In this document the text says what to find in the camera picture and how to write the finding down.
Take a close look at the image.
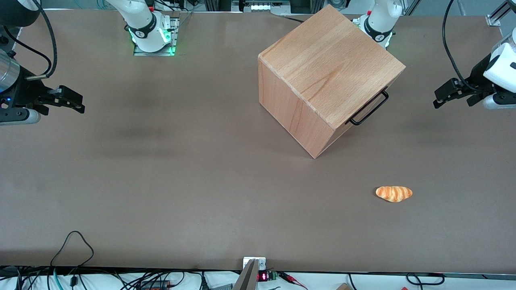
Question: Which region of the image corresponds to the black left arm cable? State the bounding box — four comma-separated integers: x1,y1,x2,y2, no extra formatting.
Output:
442,0,480,92

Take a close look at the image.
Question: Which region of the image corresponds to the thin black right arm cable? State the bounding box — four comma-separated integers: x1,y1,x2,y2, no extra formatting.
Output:
3,26,53,75

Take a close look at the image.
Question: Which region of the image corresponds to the wooden drawer with black handle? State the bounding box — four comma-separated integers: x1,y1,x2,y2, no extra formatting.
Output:
345,90,390,126

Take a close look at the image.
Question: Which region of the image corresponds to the aluminium frame profile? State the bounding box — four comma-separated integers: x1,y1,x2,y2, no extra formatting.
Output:
486,0,516,27

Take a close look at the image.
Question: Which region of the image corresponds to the light wooden drawer cabinet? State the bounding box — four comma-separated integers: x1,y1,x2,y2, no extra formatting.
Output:
258,4,406,159

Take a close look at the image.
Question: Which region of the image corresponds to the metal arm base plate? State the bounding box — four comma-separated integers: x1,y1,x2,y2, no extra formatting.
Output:
134,11,181,56

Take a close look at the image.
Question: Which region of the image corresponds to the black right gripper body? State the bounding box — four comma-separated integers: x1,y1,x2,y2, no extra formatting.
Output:
12,68,51,115

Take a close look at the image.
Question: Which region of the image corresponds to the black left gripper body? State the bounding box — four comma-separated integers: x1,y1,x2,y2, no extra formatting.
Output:
468,54,496,107

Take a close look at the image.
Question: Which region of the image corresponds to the orange toy bread roll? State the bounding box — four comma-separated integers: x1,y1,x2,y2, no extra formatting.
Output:
376,186,413,203

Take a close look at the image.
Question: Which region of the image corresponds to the black looped table cable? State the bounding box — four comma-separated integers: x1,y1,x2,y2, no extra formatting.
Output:
50,231,94,268

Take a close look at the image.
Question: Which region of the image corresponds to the black box with white lights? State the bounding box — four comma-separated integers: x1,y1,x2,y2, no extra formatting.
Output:
241,0,291,12

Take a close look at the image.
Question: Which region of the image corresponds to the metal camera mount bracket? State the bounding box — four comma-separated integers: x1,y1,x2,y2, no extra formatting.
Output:
233,257,266,290

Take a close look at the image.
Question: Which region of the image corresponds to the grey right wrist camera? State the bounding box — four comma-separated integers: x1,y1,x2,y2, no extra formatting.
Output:
0,108,41,125

